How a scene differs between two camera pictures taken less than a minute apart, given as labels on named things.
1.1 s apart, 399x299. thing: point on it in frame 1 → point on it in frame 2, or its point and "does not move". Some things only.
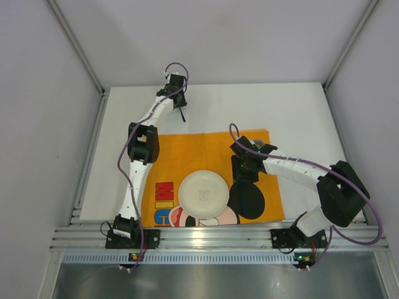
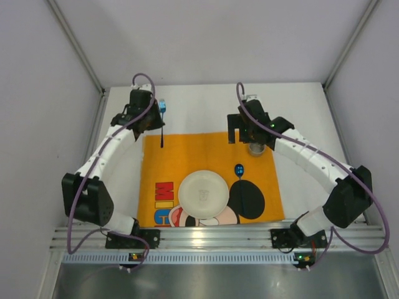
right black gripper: x=244 y=175 → x=249 y=134
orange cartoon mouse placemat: x=182 y=154 does not move
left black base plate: x=152 y=238 does not move
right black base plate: x=294 y=238 does not move
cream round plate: x=203 y=194 does not move
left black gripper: x=179 y=103 → x=153 y=121
